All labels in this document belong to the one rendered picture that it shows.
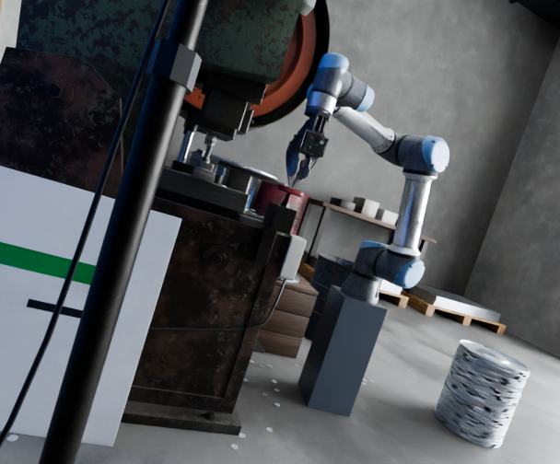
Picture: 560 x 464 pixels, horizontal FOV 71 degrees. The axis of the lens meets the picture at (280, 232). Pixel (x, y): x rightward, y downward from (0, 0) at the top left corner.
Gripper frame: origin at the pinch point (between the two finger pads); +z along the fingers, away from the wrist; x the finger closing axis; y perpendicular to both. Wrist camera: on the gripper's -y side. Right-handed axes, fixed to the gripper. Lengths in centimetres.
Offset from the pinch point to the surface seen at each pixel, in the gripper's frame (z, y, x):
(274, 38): -38.7, -13.5, -14.9
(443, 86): -208, -363, 281
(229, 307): 40.9, -7.2, -4.3
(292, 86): -43, -66, 8
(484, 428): 70, -12, 118
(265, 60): -32.0, -13.5, -15.3
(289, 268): 24.5, -5.3, 9.4
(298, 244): 16.6, -5.3, 9.8
